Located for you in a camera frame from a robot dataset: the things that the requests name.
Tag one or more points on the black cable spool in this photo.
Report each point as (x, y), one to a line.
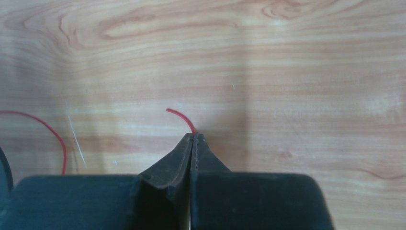
(6, 179)

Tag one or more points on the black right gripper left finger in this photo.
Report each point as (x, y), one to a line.
(156, 199)

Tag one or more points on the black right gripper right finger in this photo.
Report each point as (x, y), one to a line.
(226, 200)

